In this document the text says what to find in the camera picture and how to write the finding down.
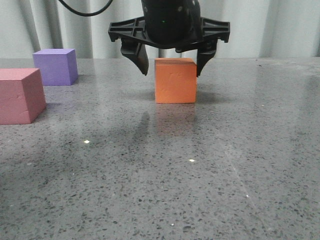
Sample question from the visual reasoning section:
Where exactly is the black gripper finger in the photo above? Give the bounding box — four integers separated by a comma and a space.
196, 39, 217, 77
120, 38, 149, 76

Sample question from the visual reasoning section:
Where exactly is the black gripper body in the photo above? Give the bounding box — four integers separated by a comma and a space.
108, 0, 231, 52

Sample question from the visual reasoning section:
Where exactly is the orange foam cube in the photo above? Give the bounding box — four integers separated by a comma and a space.
154, 58, 197, 104

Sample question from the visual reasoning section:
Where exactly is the pale green curtain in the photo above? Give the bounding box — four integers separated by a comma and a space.
0, 0, 320, 59

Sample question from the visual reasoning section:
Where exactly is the purple foam cube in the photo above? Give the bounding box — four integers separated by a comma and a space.
32, 48, 78, 86

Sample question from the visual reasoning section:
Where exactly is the pink foam cube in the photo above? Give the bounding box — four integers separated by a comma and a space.
0, 68, 46, 125

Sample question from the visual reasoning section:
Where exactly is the black cable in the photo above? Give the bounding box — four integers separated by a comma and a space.
57, 0, 114, 16

